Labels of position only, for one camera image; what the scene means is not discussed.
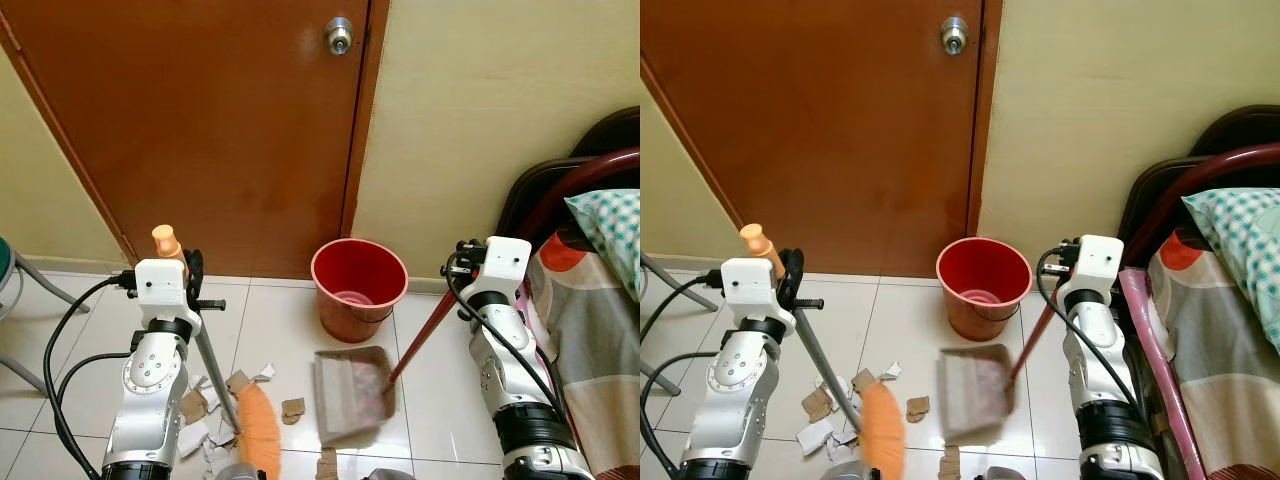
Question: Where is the orange broom with grey handle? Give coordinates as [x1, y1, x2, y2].
[739, 222, 907, 480]
[151, 224, 284, 480]

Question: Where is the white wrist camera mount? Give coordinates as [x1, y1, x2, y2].
[482, 236, 532, 297]
[1077, 234, 1125, 292]
[132, 258, 202, 322]
[719, 257, 798, 322]

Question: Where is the brown wooden door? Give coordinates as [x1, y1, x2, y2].
[640, 0, 987, 279]
[0, 0, 373, 281]

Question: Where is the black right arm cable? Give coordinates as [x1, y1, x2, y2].
[1036, 250, 1153, 421]
[445, 262, 563, 421]

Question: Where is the grey metal legged stool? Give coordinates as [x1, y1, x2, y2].
[640, 253, 693, 397]
[0, 236, 93, 401]

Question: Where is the red plastic bucket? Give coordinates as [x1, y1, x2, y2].
[935, 236, 1033, 342]
[310, 238, 410, 344]

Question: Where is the pink bed side rail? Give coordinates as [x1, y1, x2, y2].
[517, 285, 549, 346]
[1117, 267, 1207, 480]

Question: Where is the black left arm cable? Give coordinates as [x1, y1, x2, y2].
[43, 270, 138, 480]
[640, 268, 724, 480]

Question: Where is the grey orange patterned bedsheet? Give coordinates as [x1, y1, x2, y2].
[524, 230, 641, 480]
[1144, 228, 1280, 480]

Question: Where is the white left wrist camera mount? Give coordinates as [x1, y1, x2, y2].
[719, 257, 798, 322]
[132, 258, 202, 322]

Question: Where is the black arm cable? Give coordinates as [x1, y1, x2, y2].
[640, 268, 724, 480]
[445, 262, 563, 421]
[1036, 250, 1153, 421]
[43, 270, 138, 480]

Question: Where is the green checked pillow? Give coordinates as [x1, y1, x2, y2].
[1181, 186, 1280, 357]
[564, 189, 641, 303]

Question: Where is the dark bed headboard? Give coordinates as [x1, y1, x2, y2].
[1117, 104, 1280, 263]
[496, 105, 641, 263]

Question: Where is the silver round door knob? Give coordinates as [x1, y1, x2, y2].
[323, 17, 355, 56]
[938, 16, 970, 56]

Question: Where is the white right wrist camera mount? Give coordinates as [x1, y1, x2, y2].
[1077, 234, 1125, 292]
[482, 236, 532, 297]

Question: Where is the grey dustpan with red handle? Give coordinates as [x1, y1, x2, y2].
[937, 300, 1057, 443]
[313, 288, 457, 448]

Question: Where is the dark red metal bed rail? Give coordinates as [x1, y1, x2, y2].
[518, 147, 641, 263]
[1123, 142, 1280, 273]

